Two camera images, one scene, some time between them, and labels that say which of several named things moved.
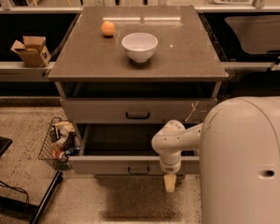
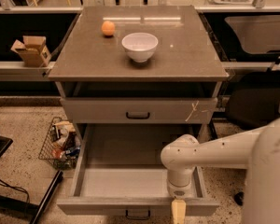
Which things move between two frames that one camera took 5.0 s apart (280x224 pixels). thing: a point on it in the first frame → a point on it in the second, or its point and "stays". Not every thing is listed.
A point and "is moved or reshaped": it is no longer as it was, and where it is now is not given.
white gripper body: [170, 167] → [178, 191]
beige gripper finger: [170, 180] → [178, 211]
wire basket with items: [61, 144] stays
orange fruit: [107, 28] stays
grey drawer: [122, 148] is moved or reshaped
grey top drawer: [134, 110] stays
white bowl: [139, 46] stays
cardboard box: [34, 52] stays
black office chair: [258, 83] stays
